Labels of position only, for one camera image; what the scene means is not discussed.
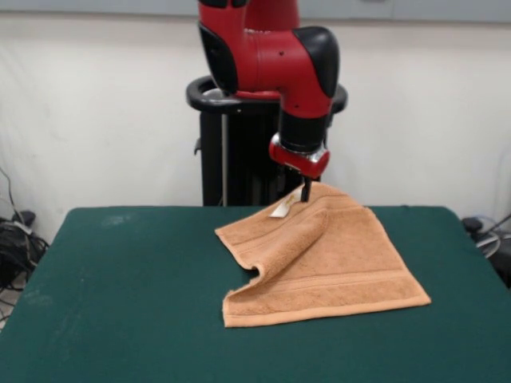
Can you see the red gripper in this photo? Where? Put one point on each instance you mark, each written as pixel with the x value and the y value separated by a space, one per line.
pixel 299 161

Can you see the orange-brown towel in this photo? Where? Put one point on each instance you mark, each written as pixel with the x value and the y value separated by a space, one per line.
pixel 343 255

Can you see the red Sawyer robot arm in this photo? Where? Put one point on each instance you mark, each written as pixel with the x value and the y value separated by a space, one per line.
pixel 275 52

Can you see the small black power brick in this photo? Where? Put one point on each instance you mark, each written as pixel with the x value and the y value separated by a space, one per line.
pixel 472 224
pixel 24 217

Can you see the dark green table cloth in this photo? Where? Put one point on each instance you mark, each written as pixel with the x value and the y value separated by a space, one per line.
pixel 120 299

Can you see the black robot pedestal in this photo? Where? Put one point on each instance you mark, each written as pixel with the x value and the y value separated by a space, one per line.
pixel 211 159

